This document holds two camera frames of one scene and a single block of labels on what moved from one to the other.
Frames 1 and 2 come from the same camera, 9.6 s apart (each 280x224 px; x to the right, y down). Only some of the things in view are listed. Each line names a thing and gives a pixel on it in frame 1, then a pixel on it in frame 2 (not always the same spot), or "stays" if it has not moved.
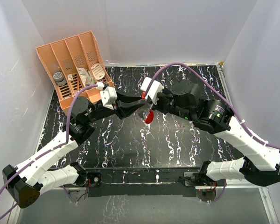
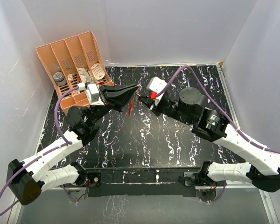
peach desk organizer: (73, 63) stays
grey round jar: (59, 77) stays
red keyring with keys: (150, 117) to (133, 102)
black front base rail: (142, 182) stays
